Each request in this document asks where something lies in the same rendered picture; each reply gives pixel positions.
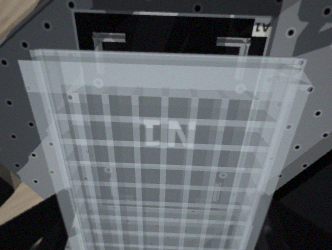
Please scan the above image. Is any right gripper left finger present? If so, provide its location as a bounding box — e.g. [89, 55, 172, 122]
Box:
[0, 193, 68, 250]

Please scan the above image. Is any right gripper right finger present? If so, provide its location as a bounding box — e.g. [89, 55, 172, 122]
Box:
[257, 198, 332, 250]

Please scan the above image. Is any white rectangular well plate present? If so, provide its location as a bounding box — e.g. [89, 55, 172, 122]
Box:
[18, 48, 312, 250]

